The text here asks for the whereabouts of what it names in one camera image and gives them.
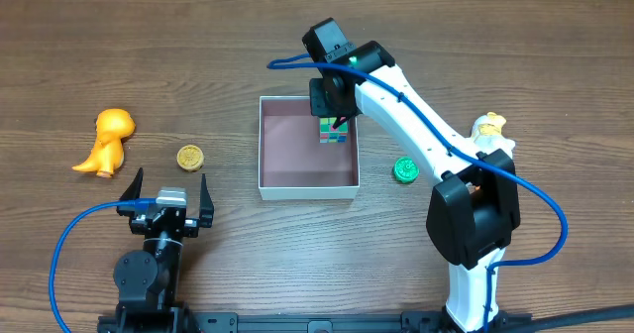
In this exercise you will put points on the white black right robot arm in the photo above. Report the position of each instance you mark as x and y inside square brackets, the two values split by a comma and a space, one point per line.
[472, 211]

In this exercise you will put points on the orange toy dinosaur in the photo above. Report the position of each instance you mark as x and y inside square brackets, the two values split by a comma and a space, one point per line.
[112, 127]

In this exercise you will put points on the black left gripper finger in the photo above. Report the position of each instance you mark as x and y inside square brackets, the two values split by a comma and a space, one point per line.
[206, 206]
[133, 191]

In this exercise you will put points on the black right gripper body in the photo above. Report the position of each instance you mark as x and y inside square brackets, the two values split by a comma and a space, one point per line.
[326, 106]

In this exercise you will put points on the multicoloured puzzle cube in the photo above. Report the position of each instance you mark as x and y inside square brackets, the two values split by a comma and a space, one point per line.
[332, 130]

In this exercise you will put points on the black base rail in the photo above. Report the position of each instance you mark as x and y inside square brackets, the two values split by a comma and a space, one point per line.
[408, 322]

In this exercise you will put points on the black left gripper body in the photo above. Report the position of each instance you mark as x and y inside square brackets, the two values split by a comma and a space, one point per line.
[165, 225]

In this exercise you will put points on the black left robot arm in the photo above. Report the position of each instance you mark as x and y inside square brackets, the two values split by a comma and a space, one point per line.
[147, 279]

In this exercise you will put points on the white box pink interior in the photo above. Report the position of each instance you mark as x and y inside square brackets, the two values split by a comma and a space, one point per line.
[297, 159]

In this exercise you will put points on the green round disc toy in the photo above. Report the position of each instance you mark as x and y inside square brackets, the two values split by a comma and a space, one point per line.
[405, 170]

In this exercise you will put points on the white plush duck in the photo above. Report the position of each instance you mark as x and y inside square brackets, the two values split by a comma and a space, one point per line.
[487, 133]

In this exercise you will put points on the yellow round disc toy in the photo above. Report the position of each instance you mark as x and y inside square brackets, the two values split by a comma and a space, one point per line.
[190, 158]

